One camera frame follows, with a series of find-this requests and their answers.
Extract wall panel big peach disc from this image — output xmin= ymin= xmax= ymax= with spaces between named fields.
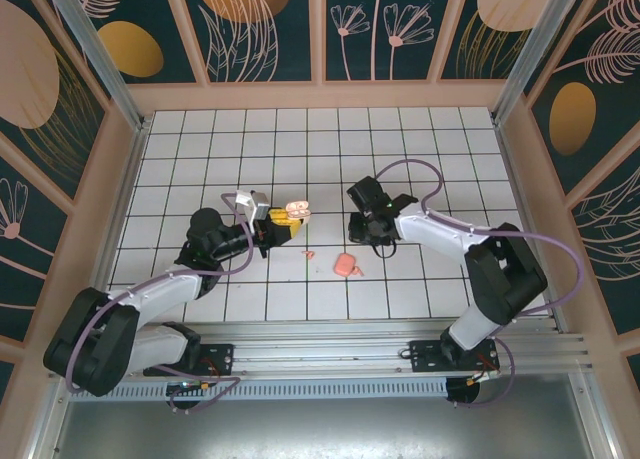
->
xmin=0 ymin=0 xmax=110 ymax=206

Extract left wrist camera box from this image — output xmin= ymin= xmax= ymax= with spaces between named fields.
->
xmin=233 ymin=188 xmax=274 ymax=224

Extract wall panel orange circle leaves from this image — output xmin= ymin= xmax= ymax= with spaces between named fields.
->
xmin=178 ymin=0 xmax=321 ymax=84

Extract wall panel with orange ovals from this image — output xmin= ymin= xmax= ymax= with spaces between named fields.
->
xmin=69 ymin=0 xmax=200 ymax=85

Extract aluminium side rail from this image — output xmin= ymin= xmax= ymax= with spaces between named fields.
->
xmin=493 ymin=118 xmax=569 ymax=330
xmin=94 ymin=118 xmax=154 ymax=293

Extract wall panel pale circle gold lines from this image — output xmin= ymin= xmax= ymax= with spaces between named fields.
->
xmin=438 ymin=0 xmax=551 ymax=82

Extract grey slotted cable duct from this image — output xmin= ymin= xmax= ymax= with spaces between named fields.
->
xmin=68 ymin=377 xmax=450 ymax=401

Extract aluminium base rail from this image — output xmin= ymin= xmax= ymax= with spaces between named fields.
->
xmin=189 ymin=320 xmax=589 ymax=380

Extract wall panel with pink flowers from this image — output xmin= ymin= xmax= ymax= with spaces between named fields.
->
xmin=324 ymin=0 xmax=437 ymax=83

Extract wall panel with fern outlines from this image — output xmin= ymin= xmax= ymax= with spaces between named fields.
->
xmin=569 ymin=166 xmax=640 ymax=336

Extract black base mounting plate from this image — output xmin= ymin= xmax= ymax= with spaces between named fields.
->
xmin=143 ymin=342 xmax=236 ymax=379
xmin=408 ymin=338 xmax=501 ymax=375

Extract black round cable port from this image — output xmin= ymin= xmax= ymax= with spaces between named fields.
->
xmin=166 ymin=381 xmax=202 ymax=414
xmin=446 ymin=376 xmax=482 ymax=409

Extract grey metal sheet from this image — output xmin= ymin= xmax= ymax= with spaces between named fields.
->
xmin=49 ymin=373 xmax=609 ymax=459

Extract wall panel orange oval fern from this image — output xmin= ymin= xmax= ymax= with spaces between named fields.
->
xmin=522 ymin=0 xmax=640 ymax=196

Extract thin black cable loop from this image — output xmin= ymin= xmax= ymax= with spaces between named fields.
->
xmin=370 ymin=238 xmax=400 ymax=259

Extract wall panel single flower outline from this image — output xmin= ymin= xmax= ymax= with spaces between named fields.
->
xmin=0 ymin=153 xmax=70 ymax=341

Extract aluminium frame post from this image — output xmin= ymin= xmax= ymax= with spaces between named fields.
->
xmin=40 ymin=0 xmax=152 ymax=133
xmin=491 ymin=0 xmax=585 ymax=126

